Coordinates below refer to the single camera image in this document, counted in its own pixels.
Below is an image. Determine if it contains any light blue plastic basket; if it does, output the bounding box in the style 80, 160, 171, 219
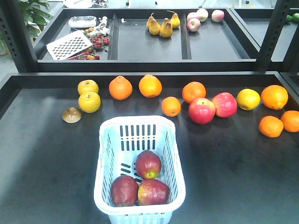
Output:
94, 115, 186, 224

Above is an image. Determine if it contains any dark red apple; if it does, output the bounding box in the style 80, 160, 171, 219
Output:
137, 179, 170, 206
135, 150, 162, 179
111, 175, 139, 207

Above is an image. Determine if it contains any large orange behind apples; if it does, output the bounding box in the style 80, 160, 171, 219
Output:
182, 81, 206, 104

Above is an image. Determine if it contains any small orange lower left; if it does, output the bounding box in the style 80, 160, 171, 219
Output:
161, 96, 181, 117

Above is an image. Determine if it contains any small orange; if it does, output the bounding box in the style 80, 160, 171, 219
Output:
280, 110, 299, 133
259, 116, 284, 138
161, 96, 181, 117

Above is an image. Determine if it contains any orange with knob top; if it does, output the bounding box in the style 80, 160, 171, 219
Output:
109, 76, 133, 100

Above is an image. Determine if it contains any pink red apple left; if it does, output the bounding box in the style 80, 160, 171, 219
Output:
188, 98, 216, 125

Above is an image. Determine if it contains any pink red apple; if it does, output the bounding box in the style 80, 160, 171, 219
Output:
188, 98, 216, 125
212, 92, 237, 118

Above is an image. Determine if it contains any yellow apple front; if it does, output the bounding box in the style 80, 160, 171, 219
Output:
78, 91, 101, 113

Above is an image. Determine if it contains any yellow apple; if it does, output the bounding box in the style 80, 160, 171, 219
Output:
78, 91, 101, 113
77, 79, 99, 95

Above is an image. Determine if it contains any yellow apple rear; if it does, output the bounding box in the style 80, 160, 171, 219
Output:
77, 79, 99, 95

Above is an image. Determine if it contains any pink red apple right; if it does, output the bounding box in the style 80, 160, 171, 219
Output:
212, 92, 237, 118

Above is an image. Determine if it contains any brown pears cluster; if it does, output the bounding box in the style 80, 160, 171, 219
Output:
146, 10, 181, 38

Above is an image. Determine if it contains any black wooden display stand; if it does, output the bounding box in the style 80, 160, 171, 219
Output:
0, 8, 299, 224

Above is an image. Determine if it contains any pink apple back shelf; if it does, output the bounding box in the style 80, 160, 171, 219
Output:
187, 18, 201, 32

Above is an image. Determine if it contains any yellow orange citrus fruit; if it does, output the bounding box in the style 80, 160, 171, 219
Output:
236, 88, 261, 111

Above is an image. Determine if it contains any white perforated grater board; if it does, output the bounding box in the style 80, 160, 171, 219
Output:
46, 30, 92, 60

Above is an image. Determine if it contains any small orange lower right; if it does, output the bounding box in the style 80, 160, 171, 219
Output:
259, 116, 284, 138

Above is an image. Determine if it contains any large orange top right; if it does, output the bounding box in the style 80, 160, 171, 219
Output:
261, 85, 288, 110

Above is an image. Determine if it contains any small orange far right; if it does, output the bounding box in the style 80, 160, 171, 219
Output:
280, 110, 299, 133

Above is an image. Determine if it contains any potted green plant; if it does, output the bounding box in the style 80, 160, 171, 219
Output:
0, 0, 53, 56

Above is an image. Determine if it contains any black upright shelf post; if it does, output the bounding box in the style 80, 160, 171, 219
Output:
0, 0, 38, 72

